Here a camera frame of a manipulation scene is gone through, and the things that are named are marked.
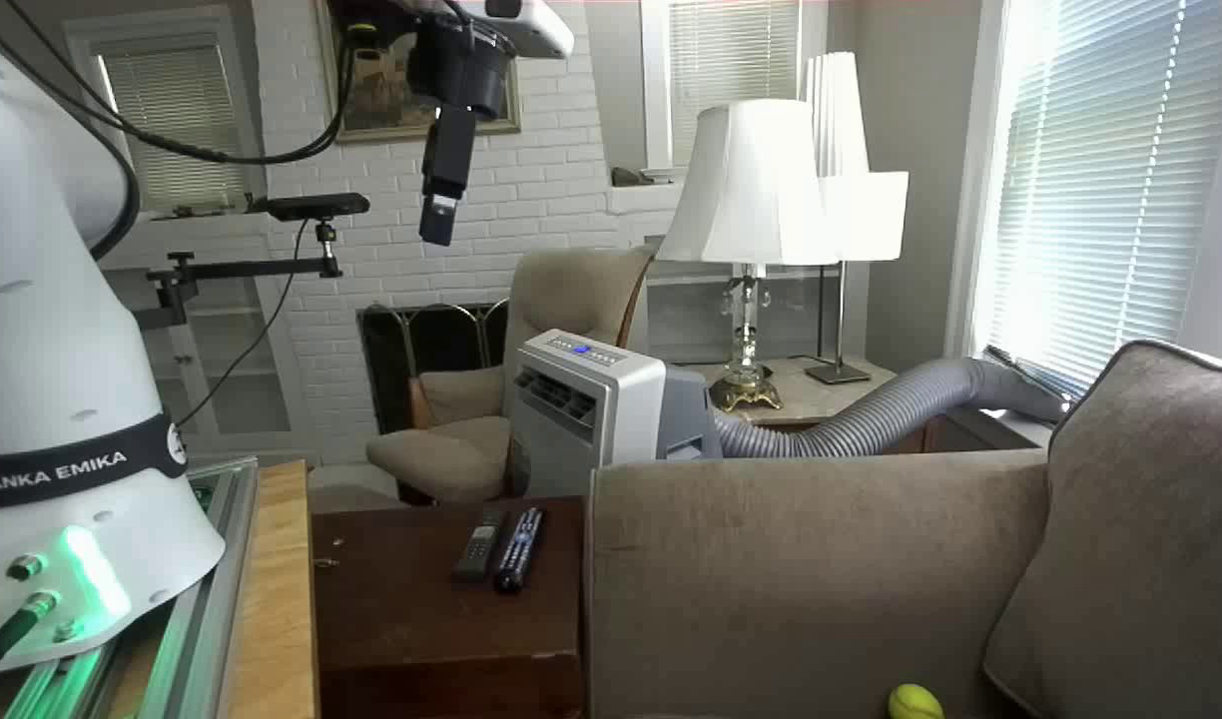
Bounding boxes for beige upholstered armchair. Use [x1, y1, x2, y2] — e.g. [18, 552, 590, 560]
[365, 243, 661, 505]

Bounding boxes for dark brown wooden side table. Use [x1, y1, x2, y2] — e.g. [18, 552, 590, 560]
[306, 493, 590, 719]

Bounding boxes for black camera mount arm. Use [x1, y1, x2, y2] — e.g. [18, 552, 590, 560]
[139, 216, 350, 326]

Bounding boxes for beige couch back cushion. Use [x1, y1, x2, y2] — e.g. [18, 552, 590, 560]
[983, 334, 1222, 719]

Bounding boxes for white built-in cabinet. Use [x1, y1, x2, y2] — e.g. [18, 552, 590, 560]
[66, 5, 298, 447]

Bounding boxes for black bar camera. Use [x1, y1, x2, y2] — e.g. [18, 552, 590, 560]
[248, 186, 374, 222]

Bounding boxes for white framed mirror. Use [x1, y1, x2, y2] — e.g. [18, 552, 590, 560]
[641, 0, 832, 180]

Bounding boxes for grey flexible exhaust hose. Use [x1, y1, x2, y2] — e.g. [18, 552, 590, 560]
[708, 346, 1084, 464]

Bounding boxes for crystal lamp with white shade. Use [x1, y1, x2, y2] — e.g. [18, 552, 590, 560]
[657, 94, 843, 416]

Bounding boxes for beige lamp table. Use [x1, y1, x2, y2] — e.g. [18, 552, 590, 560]
[686, 350, 1043, 457]

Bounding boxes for thin black camera cable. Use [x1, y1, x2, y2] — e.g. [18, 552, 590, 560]
[169, 216, 314, 435]

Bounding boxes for framed wall picture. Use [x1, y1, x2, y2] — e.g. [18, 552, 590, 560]
[313, 0, 526, 148]

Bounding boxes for aluminium rail base frame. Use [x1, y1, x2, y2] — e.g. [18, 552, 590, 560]
[0, 453, 265, 719]

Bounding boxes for white window blinds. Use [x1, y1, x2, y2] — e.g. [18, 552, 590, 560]
[985, 0, 1222, 397]

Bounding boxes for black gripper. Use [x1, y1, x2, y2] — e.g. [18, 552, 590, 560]
[408, 14, 517, 252]

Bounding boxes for slim lamp with white shade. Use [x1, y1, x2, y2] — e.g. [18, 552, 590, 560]
[800, 49, 915, 391]

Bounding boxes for white portable air conditioner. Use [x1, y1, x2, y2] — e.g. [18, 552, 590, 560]
[509, 326, 723, 504]

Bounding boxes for black remote with blue buttons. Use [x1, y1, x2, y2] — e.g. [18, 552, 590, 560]
[493, 499, 550, 600]

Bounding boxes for yellow tennis ball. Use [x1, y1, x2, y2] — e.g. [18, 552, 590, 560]
[883, 678, 951, 719]

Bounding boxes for white machine with green light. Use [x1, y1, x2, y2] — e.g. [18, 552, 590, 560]
[0, 0, 365, 262]

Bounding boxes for black fireplace screen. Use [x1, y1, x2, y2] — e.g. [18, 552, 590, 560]
[356, 295, 517, 439]

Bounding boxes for beige fabric couch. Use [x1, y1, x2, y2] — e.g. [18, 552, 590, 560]
[582, 334, 1222, 719]

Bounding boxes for light wooden robot table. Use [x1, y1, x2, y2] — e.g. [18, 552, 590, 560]
[0, 453, 324, 719]

